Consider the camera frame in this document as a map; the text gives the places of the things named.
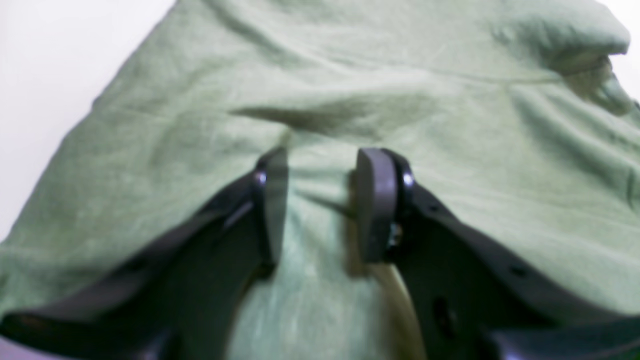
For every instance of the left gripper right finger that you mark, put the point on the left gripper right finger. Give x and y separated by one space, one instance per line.
474 299

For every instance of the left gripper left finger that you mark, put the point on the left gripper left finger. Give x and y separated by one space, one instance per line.
175 299

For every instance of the green t-shirt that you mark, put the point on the green t-shirt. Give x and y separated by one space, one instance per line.
509 111

